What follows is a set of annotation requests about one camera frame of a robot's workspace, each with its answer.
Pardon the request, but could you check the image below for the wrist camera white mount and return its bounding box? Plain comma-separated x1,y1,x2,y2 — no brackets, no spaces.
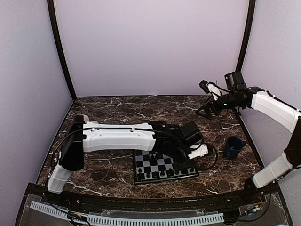
199,80,222,101
188,144,209,160

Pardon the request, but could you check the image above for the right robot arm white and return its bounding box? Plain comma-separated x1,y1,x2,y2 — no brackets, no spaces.
196,72,301,204

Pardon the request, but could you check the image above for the black white chessboard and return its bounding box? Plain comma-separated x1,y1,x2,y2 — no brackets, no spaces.
133,150,199,185

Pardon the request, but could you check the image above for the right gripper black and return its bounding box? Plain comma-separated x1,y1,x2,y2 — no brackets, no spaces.
196,92,243,120

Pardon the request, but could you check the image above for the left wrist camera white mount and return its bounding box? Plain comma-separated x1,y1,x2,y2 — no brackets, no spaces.
188,144,209,160

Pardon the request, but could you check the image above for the black chess pieces pile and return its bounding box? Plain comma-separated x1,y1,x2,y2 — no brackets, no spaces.
150,154,157,166

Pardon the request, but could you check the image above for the dark blue mug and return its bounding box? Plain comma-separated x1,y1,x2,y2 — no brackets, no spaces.
223,136,246,160

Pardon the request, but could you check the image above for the beige printed mug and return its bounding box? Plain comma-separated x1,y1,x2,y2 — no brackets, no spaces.
80,114,99,124

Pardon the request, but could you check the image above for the black frame post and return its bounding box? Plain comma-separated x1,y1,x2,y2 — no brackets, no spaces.
47,0,77,101
235,0,256,72

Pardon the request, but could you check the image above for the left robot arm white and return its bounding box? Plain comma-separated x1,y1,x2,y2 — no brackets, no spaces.
46,115,208,205

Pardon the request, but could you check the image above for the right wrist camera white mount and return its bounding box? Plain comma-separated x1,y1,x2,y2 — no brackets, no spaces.
199,80,222,101

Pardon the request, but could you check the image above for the left black frame post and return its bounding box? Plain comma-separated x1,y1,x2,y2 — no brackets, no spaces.
47,0,77,101

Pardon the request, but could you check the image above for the right black frame post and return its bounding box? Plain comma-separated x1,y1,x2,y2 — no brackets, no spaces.
235,0,256,72

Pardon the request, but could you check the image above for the white slotted cable duct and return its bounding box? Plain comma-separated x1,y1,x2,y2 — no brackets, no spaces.
30,201,225,226

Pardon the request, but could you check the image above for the black queen piece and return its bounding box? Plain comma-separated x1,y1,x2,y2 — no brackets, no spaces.
167,169,173,177

